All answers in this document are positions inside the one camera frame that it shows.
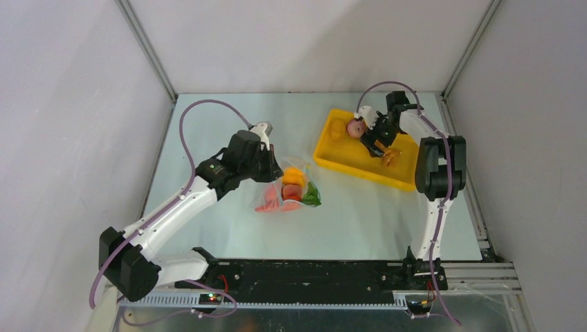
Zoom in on yellow bell pepper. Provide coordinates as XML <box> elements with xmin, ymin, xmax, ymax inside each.
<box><xmin>281</xmin><ymin>167</ymin><xmax>307</xmax><ymax>187</ymax></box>

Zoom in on clear zip top bag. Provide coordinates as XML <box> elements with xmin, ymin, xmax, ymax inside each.
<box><xmin>253</xmin><ymin>157</ymin><xmax>322</xmax><ymax>213</ymax></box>

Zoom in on red carrot with leaves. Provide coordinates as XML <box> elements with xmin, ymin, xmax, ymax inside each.
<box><xmin>254</xmin><ymin>181</ymin><xmax>322</xmax><ymax>213</ymax></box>

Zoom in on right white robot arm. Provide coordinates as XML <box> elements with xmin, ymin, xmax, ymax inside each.
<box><xmin>354</xmin><ymin>91</ymin><xmax>467</xmax><ymax>289</ymax></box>

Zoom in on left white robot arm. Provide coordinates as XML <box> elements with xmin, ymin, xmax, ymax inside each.
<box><xmin>98</xmin><ymin>122</ymin><xmax>283</xmax><ymax>302</ymax></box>

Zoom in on fried dough pieces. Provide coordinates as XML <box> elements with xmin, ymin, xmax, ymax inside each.
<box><xmin>376</xmin><ymin>146</ymin><xmax>403</xmax><ymax>167</ymax></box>

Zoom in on purple onion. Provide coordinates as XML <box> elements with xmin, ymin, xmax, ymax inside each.
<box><xmin>346</xmin><ymin>119</ymin><xmax>367</xmax><ymax>139</ymax></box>

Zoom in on yellow plastic tray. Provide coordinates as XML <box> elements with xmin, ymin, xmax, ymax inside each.
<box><xmin>313</xmin><ymin>109</ymin><xmax>419</xmax><ymax>192</ymax></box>

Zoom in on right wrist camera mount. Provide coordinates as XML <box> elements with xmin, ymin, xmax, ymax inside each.
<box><xmin>354</xmin><ymin>106</ymin><xmax>381</xmax><ymax>130</ymax></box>

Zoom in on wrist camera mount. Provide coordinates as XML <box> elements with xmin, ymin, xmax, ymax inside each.
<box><xmin>249</xmin><ymin>121</ymin><xmax>273</xmax><ymax>151</ymax></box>
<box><xmin>354</xmin><ymin>106</ymin><xmax>381</xmax><ymax>130</ymax></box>

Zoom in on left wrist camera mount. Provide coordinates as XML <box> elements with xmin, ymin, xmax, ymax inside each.
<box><xmin>249</xmin><ymin>121</ymin><xmax>273</xmax><ymax>151</ymax></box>

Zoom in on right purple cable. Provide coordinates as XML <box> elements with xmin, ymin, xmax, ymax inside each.
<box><xmin>355</xmin><ymin>81</ymin><xmax>464</xmax><ymax>327</ymax></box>

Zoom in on purple cable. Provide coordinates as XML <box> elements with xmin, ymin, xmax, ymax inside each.
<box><xmin>88</xmin><ymin>99</ymin><xmax>253</xmax><ymax>327</ymax></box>
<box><xmin>355</xmin><ymin>81</ymin><xmax>464</xmax><ymax>327</ymax></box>

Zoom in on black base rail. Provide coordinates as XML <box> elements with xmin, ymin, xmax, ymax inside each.
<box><xmin>197</xmin><ymin>259</ymin><xmax>434</xmax><ymax>305</ymax></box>

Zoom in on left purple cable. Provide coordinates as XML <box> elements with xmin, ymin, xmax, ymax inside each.
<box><xmin>88</xmin><ymin>99</ymin><xmax>253</xmax><ymax>327</ymax></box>

